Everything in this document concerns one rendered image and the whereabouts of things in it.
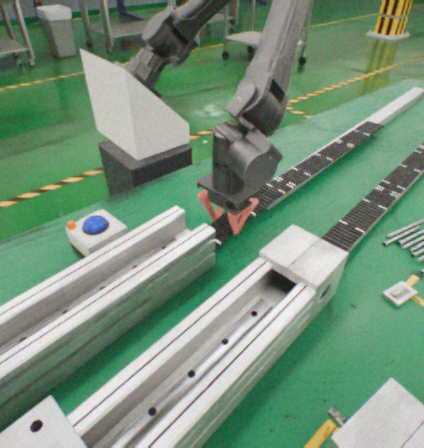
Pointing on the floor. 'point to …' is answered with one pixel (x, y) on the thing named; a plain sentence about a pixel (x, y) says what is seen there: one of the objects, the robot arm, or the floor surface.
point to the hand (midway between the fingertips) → (226, 223)
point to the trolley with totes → (259, 35)
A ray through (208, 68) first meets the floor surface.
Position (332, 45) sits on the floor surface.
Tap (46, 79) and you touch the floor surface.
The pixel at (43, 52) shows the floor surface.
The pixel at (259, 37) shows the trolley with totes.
